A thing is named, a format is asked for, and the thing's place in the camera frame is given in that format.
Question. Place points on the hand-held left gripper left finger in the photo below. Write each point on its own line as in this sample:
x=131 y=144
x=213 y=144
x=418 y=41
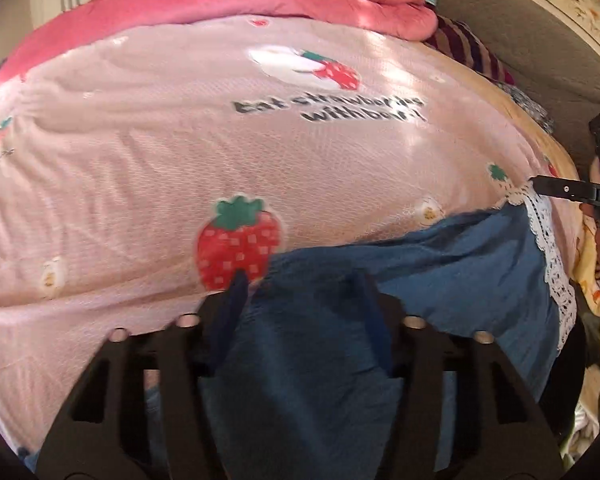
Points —
x=228 y=316

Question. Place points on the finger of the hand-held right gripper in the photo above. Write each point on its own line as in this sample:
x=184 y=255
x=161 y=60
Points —
x=562 y=189

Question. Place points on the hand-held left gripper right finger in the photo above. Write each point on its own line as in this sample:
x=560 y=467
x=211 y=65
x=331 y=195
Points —
x=375 y=322

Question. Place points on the blue denim pants lace trim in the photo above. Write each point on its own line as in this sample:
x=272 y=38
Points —
x=430 y=270

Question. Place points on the yellow printed cloth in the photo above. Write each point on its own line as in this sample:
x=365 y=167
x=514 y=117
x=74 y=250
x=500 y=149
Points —
x=592 y=245

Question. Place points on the floral patterned cloth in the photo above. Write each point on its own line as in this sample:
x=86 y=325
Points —
x=527 y=105

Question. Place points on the pink strawberry printed bedsheet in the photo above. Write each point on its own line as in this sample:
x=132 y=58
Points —
x=180 y=160

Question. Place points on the maroon striped cloth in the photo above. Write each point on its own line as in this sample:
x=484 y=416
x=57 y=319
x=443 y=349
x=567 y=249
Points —
x=460 y=45

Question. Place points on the pink quilt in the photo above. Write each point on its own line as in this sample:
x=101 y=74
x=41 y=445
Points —
x=230 y=0

